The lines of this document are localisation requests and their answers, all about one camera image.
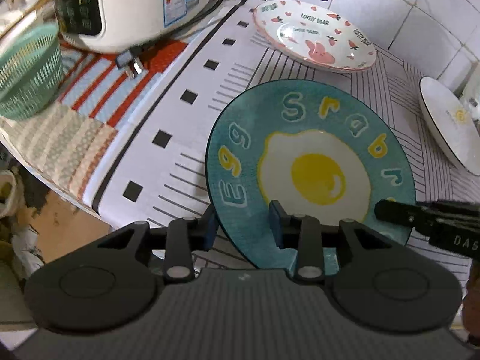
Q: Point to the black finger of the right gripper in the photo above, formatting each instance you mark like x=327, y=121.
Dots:
x=413, y=216

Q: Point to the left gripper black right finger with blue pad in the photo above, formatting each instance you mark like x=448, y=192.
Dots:
x=303, y=234

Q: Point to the white rice cooker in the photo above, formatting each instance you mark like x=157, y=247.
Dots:
x=111, y=26

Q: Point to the colourful woven striped cloth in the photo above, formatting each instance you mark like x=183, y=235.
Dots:
x=64, y=143

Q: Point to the striped patterned table mat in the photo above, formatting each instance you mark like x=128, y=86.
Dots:
x=154, y=170

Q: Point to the white sun plate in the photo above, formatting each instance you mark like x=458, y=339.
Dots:
x=450, y=125

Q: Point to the green plastic colander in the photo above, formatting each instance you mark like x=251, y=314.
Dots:
x=31, y=72

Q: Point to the blue fried egg plate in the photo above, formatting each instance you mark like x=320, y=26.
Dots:
x=315, y=149

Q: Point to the pink rabbit carrot plate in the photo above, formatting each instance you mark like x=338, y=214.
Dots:
x=315, y=36

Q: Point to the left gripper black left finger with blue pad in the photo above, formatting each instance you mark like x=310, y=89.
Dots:
x=185, y=236

